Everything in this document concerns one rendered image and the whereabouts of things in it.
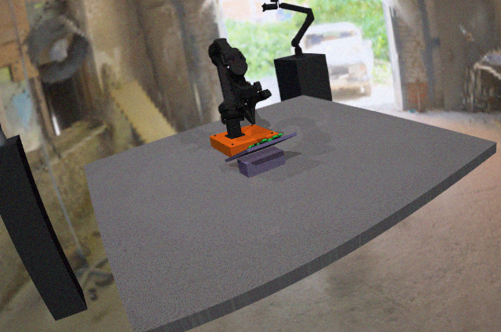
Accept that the purple switch panel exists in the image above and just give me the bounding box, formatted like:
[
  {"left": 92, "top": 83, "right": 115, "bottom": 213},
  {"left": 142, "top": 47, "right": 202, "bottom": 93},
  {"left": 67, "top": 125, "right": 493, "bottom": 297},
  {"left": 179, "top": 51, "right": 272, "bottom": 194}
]
[{"left": 225, "top": 132, "right": 297, "bottom": 178}]

